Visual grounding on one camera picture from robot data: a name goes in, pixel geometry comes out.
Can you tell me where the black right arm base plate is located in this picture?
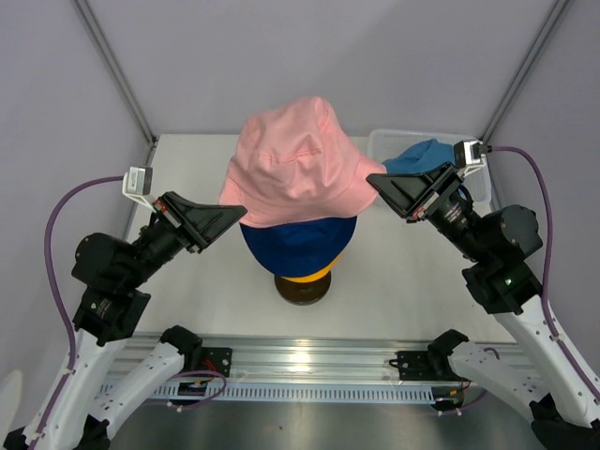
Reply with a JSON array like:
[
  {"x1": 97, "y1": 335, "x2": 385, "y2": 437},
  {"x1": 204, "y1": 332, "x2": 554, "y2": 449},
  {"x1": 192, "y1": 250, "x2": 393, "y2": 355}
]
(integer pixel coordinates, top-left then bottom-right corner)
[{"x1": 388, "y1": 351, "x2": 461, "y2": 382}]

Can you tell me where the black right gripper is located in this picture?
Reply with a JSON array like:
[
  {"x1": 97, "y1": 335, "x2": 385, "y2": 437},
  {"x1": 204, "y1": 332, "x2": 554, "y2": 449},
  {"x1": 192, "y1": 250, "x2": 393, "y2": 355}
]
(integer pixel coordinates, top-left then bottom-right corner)
[{"x1": 364, "y1": 160, "x2": 488, "y2": 262}]

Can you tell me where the brown round hat stand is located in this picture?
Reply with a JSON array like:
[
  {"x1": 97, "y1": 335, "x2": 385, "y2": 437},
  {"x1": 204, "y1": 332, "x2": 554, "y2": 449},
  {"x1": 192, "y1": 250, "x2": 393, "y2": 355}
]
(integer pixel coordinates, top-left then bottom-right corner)
[{"x1": 274, "y1": 273, "x2": 332, "y2": 306}]

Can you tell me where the aluminium frame post left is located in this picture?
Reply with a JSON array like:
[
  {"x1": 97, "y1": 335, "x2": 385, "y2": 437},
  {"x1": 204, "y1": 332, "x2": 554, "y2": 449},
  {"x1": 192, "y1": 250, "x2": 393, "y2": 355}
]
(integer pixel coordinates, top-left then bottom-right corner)
[{"x1": 70, "y1": 0, "x2": 158, "y2": 148}]

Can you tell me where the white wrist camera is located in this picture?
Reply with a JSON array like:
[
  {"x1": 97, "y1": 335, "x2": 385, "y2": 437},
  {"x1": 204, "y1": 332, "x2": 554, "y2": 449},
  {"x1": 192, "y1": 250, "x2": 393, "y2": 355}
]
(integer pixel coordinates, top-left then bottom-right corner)
[
  {"x1": 453, "y1": 140, "x2": 492, "y2": 180},
  {"x1": 121, "y1": 166, "x2": 156, "y2": 211}
]

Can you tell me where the aluminium frame post right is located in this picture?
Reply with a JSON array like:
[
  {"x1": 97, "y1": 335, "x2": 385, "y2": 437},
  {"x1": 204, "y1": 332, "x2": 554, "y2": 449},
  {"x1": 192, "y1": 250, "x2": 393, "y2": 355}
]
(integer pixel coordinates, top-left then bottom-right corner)
[{"x1": 479, "y1": 0, "x2": 574, "y2": 143}]

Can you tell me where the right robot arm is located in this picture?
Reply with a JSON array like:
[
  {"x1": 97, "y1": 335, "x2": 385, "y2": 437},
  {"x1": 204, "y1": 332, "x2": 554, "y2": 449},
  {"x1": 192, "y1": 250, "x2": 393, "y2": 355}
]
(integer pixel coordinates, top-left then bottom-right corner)
[{"x1": 367, "y1": 162, "x2": 599, "y2": 449}]

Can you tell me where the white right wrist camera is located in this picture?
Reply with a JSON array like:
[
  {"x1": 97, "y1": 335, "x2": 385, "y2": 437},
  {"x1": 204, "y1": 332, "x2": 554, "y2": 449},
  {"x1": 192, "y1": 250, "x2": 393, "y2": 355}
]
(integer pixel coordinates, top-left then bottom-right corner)
[{"x1": 453, "y1": 140, "x2": 492, "y2": 180}]

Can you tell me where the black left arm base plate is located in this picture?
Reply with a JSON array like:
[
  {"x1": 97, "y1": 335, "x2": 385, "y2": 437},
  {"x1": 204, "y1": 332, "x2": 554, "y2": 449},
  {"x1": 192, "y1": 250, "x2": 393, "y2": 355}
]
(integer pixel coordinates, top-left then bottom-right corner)
[{"x1": 195, "y1": 347, "x2": 233, "y2": 378}]

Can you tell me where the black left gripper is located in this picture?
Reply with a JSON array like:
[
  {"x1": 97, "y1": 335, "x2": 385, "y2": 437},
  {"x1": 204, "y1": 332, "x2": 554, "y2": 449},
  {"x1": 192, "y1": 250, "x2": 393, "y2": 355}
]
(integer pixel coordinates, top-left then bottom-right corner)
[{"x1": 124, "y1": 189, "x2": 248, "y2": 286}]

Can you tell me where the white plastic basket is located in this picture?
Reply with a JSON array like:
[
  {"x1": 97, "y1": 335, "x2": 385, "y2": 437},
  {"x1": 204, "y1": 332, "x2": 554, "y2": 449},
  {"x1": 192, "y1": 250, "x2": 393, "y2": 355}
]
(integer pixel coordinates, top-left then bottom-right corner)
[{"x1": 367, "y1": 128, "x2": 492, "y2": 213}]

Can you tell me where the dark blue bucket hat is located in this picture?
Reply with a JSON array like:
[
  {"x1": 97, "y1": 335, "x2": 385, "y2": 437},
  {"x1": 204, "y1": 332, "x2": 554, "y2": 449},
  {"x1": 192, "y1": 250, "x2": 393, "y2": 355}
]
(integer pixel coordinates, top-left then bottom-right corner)
[{"x1": 240, "y1": 217, "x2": 357, "y2": 278}]

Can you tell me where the pink bucket hat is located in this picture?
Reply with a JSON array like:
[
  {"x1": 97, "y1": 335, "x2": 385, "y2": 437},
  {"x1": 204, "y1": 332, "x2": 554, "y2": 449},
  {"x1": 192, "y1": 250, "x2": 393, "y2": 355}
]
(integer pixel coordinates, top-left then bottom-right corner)
[{"x1": 218, "y1": 97, "x2": 386, "y2": 228}]

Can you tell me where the white slotted cable duct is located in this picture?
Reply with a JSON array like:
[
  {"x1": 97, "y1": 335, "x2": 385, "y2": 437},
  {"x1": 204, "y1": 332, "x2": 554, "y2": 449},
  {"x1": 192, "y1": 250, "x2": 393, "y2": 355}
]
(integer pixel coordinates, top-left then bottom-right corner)
[{"x1": 148, "y1": 380, "x2": 462, "y2": 405}]

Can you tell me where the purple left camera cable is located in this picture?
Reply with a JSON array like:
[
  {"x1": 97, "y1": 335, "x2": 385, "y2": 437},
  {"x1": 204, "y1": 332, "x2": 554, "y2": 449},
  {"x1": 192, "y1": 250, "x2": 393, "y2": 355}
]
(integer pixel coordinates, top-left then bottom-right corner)
[{"x1": 27, "y1": 175, "x2": 126, "y2": 446}]

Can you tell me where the aluminium mounting rail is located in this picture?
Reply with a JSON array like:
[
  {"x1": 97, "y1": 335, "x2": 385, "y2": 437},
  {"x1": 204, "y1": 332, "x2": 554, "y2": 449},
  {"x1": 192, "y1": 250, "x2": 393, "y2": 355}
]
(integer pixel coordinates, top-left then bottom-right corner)
[{"x1": 107, "y1": 333, "x2": 531, "y2": 386}]

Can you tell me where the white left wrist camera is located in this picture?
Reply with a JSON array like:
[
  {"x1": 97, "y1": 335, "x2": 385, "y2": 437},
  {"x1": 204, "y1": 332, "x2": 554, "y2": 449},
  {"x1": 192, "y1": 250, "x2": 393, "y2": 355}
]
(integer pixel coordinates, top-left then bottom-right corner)
[{"x1": 121, "y1": 166, "x2": 156, "y2": 211}]

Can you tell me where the light blue bucket hat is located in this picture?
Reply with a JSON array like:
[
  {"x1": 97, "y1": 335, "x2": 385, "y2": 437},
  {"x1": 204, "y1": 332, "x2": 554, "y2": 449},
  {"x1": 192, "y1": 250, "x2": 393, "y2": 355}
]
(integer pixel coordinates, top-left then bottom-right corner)
[{"x1": 382, "y1": 139, "x2": 465, "y2": 174}]

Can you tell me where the aluminium frame post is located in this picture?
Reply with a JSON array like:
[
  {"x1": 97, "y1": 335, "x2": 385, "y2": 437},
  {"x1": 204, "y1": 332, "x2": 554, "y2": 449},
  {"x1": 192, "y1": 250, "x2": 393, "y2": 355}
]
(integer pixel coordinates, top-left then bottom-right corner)
[
  {"x1": 70, "y1": 0, "x2": 158, "y2": 148},
  {"x1": 479, "y1": 0, "x2": 574, "y2": 143}
]

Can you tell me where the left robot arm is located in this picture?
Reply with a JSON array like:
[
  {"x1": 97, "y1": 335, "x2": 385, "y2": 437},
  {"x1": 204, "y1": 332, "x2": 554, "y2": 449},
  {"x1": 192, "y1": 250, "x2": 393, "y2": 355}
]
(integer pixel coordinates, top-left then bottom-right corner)
[{"x1": 2, "y1": 191, "x2": 247, "y2": 449}]

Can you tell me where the yellow bucket hat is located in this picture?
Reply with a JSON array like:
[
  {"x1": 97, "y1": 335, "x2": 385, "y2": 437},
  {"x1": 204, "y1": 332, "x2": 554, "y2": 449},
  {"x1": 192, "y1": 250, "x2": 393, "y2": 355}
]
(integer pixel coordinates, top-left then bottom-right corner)
[{"x1": 283, "y1": 254, "x2": 341, "y2": 283}]

